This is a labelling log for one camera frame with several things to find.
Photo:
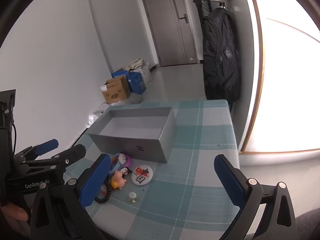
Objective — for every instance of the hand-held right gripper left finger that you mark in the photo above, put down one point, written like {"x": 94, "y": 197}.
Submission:
{"x": 95, "y": 181}

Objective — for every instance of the small white plastic bag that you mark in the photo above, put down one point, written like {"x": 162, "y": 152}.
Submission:
{"x": 93, "y": 117}

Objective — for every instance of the person's left hand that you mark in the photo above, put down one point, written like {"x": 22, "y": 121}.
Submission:
{"x": 15, "y": 213}

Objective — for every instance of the small white bottle toy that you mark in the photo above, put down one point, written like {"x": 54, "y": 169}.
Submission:
{"x": 132, "y": 197}

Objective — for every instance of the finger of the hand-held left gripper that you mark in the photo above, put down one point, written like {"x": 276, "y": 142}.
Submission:
{"x": 72, "y": 155}
{"x": 47, "y": 145}

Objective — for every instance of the brown cardboard box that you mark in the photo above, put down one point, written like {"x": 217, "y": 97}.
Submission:
{"x": 116, "y": 91}

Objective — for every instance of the grey rectangular box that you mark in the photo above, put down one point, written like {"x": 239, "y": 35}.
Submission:
{"x": 140, "y": 150}

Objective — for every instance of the grey door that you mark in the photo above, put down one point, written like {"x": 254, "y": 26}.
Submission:
{"x": 165, "y": 25}

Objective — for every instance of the round white badge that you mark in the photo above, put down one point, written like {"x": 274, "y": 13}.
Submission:
{"x": 141, "y": 174}

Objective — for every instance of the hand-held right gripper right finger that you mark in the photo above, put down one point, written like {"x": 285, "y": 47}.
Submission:
{"x": 230, "y": 182}

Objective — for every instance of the black backpack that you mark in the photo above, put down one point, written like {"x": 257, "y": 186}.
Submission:
{"x": 221, "y": 55}

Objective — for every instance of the cream cloth tote bag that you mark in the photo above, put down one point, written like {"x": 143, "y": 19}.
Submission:
{"x": 136, "y": 63}

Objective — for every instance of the teal plaid tablecloth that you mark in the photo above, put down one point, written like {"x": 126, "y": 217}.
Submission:
{"x": 195, "y": 170}

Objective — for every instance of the bright window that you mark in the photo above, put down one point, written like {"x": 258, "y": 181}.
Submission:
{"x": 287, "y": 80}

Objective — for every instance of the grey cloth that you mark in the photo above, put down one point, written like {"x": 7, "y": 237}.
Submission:
{"x": 308, "y": 226}

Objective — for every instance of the black penguin toy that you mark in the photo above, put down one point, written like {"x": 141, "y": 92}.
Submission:
{"x": 125, "y": 172}

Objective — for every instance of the pink pig toy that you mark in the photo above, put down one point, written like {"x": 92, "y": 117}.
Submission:
{"x": 118, "y": 180}

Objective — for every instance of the upright white plastic bag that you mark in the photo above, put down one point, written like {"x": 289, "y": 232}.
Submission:
{"x": 147, "y": 76}

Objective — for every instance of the blue cardboard box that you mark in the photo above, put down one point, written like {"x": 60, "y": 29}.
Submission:
{"x": 136, "y": 81}

